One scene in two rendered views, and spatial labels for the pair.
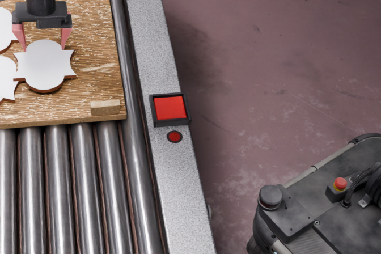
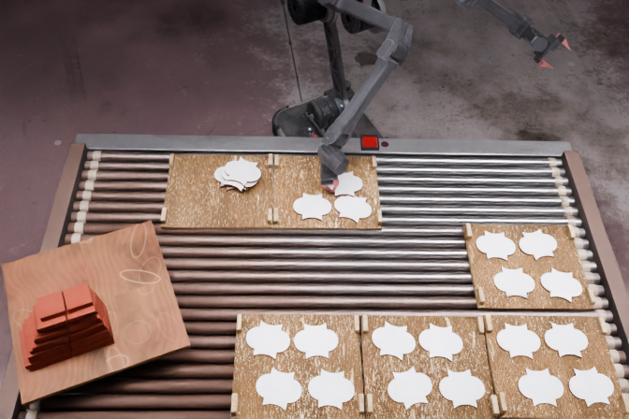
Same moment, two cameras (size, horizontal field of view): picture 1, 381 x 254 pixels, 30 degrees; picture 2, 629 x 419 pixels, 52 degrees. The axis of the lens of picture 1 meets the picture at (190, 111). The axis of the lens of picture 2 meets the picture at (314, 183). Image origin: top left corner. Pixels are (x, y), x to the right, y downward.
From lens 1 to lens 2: 2.25 m
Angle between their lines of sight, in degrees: 48
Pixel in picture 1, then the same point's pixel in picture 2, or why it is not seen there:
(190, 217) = (430, 145)
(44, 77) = (354, 183)
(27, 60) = (341, 190)
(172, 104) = (367, 140)
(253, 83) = not seen: hidden behind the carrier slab
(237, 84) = not seen: hidden behind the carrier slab
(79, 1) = (289, 168)
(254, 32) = not seen: hidden behind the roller
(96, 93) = (360, 166)
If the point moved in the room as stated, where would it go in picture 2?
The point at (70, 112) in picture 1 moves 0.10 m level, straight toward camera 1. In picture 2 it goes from (373, 178) to (398, 178)
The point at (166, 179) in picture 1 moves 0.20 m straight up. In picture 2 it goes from (409, 150) to (417, 116)
